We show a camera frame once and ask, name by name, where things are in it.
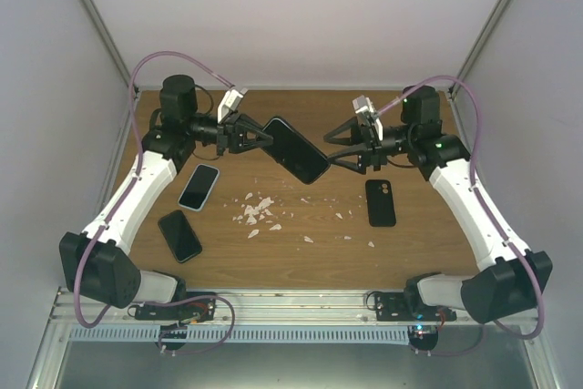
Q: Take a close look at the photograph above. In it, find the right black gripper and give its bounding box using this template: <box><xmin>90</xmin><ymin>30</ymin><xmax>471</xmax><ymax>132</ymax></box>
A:
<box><xmin>323</xmin><ymin>117</ymin><xmax>414</xmax><ymax>175</ymax></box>

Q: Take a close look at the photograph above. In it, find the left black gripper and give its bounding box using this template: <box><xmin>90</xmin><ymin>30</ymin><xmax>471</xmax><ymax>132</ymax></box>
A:
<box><xmin>187</xmin><ymin>109</ymin><xmax>274</xmax><ymax>156</ymax></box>

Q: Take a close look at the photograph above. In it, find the black phone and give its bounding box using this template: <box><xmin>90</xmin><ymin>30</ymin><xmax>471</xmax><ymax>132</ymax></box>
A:
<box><xmin>262</xmin><ymin>117</ymin><xmax>330</xmax><ymax>185</ymax></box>
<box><xmin>158</xmin><ymin>210</ymin><xmax>202</xmax><ymax>263</ymax></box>

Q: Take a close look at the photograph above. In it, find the black phone case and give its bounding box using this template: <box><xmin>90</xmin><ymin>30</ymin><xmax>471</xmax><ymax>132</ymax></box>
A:
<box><xmin>364</xmin><ymin>179</ymin><xmax>396</xmax><ymax>228</ymax></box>

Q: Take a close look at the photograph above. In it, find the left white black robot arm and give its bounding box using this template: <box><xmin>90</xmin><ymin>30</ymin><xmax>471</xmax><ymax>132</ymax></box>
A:
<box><xmin>59</xmin><ymin>75</ymin><xmax>272</xmax><ymax>320</ymax></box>

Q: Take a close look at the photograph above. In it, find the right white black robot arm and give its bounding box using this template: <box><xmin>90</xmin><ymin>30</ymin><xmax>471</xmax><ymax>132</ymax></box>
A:
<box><xmin>324</xmin><ymin>85</ymin><xmax>553</xmax><ymax>323</ymax></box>

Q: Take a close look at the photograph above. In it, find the white debris pile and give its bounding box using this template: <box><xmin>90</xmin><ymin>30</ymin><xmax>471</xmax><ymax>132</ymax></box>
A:
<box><xmin>222</xmin><ymin>179</ymin><xmax>374</xmax><ymax>247</ymax></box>

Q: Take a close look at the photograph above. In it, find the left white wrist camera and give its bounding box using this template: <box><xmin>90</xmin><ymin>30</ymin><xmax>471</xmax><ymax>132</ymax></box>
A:
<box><xmin>217</xmin><ymin>87</ymin><xmax>247</xmax><ymax>124</ymax></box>

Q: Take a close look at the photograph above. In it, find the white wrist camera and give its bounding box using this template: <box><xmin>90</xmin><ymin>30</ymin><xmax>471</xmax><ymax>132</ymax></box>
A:
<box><xmin>353</xmin><ymin>95</ymin><xmax>384</xmax><ymax>141</ymax></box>
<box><xmin>217</xmin><ymin>87</ymin><xmax>247</xmax><ymax>124</ymax></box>

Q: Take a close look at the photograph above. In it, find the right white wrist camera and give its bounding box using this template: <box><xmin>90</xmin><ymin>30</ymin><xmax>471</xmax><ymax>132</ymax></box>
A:
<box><xmin>353</xmin><ymin>95</ymin><xmax>384</xmax><ymax>141</ymax></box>

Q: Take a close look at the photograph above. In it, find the right aluminium frame post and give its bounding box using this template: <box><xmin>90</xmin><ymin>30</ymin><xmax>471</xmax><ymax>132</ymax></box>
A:
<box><xmin>455</xmin><ymin>0</ymin><xmax>543</xmax><ymax>83</ymax></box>

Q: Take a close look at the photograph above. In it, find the aluminium frame post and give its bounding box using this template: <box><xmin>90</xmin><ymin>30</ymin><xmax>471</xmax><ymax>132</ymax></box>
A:
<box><xmin>78</xmin><ymin>0</ymin><xmax>130</xmax><ymax>85</ymax></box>
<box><xmin>455</xmin><ymin>0</ymin><xmax>543</xmax><ymax>83</ymax></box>

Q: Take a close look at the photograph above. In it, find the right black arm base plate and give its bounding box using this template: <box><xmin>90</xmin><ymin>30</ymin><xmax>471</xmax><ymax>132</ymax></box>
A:
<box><xmin>363</xmin><ymin>290</ymin><xmax>457</xmax><ymax>322</ymax></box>

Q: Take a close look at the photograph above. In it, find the aluminium front rail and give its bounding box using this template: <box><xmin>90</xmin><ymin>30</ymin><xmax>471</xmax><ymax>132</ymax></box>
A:
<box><xmin>49</xmin><ymin>289</ymin><xmax>537</xmax><ymax>327</ymax></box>

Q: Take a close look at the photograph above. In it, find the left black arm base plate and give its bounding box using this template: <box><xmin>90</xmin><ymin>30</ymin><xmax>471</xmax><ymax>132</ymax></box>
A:
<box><xmin>128</xmin><ymin>292</ymin><xmax>217</xmax><ymax>323</ymax></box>

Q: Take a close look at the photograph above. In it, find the slotted grey cable duct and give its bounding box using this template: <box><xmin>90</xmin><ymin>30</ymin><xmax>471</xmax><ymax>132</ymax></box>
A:
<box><xmin>69</xmin><ymin>324</ymin><xmax>409</xmax><ymax>345</ymax></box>

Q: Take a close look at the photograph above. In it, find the left aluminium frame post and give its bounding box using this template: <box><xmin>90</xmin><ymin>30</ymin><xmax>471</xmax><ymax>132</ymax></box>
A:
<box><xmin>78</xmin><ymin>0</ymin><xmax>130</xmax><ymax>85</ymax></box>

